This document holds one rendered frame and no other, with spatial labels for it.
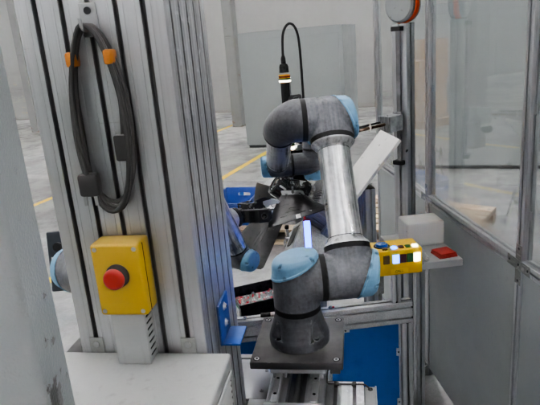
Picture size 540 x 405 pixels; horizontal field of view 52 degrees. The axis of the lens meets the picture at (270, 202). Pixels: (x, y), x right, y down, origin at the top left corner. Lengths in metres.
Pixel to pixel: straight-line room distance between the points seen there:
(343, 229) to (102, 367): 0.65
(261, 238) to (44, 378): 1.93
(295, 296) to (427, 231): 1.25
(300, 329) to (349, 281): 0.17
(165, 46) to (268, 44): 8.57
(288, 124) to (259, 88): 8.15
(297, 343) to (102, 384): 0.53
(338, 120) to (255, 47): 8.15
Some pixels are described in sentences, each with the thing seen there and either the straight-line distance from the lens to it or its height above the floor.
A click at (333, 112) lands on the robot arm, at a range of 1.45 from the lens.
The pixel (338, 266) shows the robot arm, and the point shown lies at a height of 1.24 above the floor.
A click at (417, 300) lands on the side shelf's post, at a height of 0.61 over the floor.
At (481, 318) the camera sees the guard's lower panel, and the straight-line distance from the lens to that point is 2.41.
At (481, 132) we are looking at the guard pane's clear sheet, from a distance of 2.24.
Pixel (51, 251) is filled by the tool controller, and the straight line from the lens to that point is 1.86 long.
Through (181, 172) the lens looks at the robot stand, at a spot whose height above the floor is 1.57.
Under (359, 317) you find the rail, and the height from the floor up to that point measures 0.82.
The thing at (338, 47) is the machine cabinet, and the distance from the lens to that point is 9.13.
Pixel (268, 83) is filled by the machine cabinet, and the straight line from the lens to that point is 9.52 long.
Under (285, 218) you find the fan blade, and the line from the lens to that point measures 1.97.
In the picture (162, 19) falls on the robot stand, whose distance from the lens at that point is 0.92.
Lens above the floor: 1.77
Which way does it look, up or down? 16 degrees down
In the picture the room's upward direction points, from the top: 5 degrees counter-clockwise
